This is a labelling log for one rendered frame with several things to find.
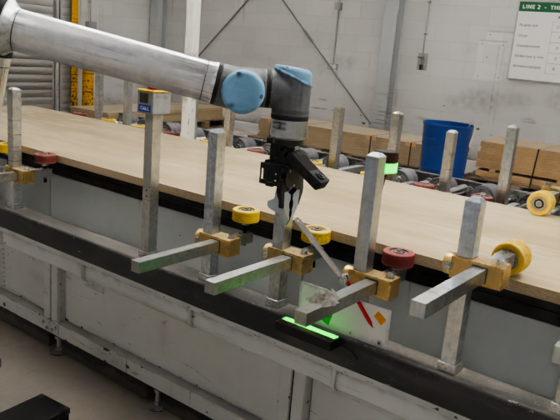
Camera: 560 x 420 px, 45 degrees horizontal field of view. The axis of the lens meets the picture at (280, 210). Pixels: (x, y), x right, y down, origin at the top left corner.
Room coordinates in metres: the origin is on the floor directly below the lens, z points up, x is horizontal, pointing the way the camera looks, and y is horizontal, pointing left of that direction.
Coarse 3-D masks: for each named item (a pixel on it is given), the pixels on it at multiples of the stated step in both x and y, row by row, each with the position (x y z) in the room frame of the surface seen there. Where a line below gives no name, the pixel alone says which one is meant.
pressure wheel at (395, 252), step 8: (384, 248) 1.61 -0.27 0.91; (392, 248) 1.62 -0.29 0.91; (400, 248) 1.63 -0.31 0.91; (384, 256) 1.59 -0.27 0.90; (392, 256) 1.57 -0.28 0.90; (400, 256) 1.57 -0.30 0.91; (408, 256) 1.57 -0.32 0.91; (384, 264) 1.59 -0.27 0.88; (392, 264) 1.57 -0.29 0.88; (400, 264) 1.56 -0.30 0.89; (408, 264) 1.57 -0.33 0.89
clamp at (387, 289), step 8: (344, 272) 1.55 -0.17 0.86; (352, 272) 1.53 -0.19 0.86; (360, 272) 1.52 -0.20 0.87; (368, 272) 1.52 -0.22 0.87; (376, 272) 1.53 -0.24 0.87; (384, 272) 1.53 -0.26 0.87; (352, 280) 1.53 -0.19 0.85; (360, 280) 1.52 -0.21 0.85; (376, 280) 1.50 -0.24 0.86; (384, 280) 1.48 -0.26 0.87; (392, 280) 1.48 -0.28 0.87; (384, 288) 1.48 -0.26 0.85; (392, 288) 1.49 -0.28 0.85; (376, 296) 1.49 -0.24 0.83; (384, 296) 1.48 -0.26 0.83; (392, 296) 1.49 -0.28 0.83
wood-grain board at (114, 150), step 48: (48, 144) 2.73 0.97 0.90; (96, 144) 2.83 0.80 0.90; (192, 144) 3.05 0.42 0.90; (192, 192) 2.09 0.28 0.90; (240, 192) 2.13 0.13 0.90; (336, 192) 2.26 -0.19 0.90; (384, 192) 2.33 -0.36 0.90; (432, 192) 2.40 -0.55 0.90; (336, 240) 1.76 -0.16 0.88; (384, 240) 1.71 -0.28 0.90; (432, 240) 1.75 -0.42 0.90; (528, 240) 1.84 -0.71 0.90; (528, 288) 1.45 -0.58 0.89
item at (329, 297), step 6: (330, 288) 1.38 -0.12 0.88; (318, 294) 1.33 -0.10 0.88; (324, 294) 1.34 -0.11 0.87; (330, 294) 1.35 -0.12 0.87; (336, 294) 1.36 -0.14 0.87; (312, 300) 1.33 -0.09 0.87; (318, 300) 1.33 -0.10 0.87; (324, 300) 1.33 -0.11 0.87; (330, 300) 1.31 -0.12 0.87; (336, 300) 1.34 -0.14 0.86; (324, 306) 1.31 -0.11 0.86; (330, 306) 1.31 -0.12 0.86
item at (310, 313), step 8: (400, 272) 1.58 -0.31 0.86; (368, 280) 1.50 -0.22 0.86; (400, 280) 1.59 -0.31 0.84; (344, 288) 1.43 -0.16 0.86; (352, 288) 1.43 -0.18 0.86; (360, 288) 1.44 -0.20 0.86; (368, 288) 1.46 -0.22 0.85; (376, 288) 1.49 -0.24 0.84; (344, 296) 1.38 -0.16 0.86; (352, 296) 1.41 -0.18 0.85; (360, 296) 1.44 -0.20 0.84; (368, 296) 1.47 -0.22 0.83; (312, 304) 1.32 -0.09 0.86; (320, 304) 1.32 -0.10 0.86; (336, 304) 1.35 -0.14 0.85; (344, 304) 1.38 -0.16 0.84; (296, 312) 1.28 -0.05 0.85; (304, 312) 1.27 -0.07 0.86; (312, 312) 1.28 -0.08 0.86; (320, 312) 1.30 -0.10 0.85; (328, 312) 1.33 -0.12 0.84; (296, 320) 1.28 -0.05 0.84; (304, 320) 1.27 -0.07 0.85; (312, 320) 1.28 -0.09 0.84
